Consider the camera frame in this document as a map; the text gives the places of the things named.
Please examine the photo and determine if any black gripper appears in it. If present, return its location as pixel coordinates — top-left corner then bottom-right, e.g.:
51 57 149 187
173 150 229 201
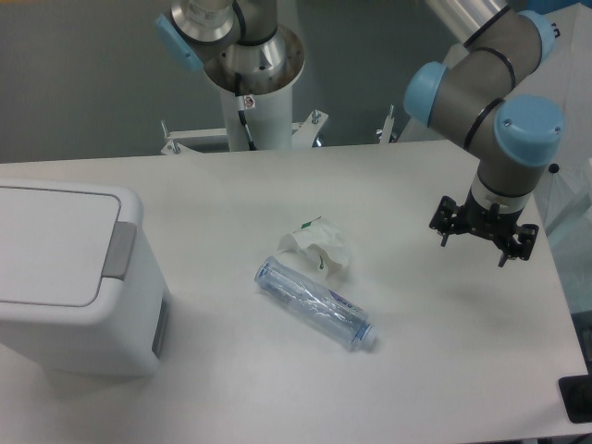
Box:
428 191 539 267

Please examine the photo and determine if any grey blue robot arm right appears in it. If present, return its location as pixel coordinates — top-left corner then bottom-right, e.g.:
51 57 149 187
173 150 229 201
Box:
403 1 565 260

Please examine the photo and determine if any white trash can body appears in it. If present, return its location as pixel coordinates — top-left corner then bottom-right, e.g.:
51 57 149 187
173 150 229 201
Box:
1 179 170 376

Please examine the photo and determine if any white trash can lid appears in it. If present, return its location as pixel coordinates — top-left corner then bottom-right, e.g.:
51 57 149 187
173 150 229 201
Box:
1 181 142 307

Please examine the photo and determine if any crumpled white paper tissue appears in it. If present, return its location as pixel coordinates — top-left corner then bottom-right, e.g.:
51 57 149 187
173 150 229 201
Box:
277 216 352 277

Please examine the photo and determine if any clear plastic bottle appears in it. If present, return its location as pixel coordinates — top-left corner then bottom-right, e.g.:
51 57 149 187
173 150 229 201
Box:
254 256 377 352

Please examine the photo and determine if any black device at table edge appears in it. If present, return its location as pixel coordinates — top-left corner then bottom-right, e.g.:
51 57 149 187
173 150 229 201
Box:
558 375 591 424

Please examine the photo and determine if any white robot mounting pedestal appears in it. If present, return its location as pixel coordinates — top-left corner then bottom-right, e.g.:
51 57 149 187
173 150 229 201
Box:
217 86 292 152

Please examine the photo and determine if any black cable on pedestal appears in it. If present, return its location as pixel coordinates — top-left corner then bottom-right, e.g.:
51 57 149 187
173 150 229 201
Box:
233 71 258 152

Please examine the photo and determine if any white metal base frame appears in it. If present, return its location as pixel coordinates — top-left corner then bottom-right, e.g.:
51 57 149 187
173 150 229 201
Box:
159 104 399 156

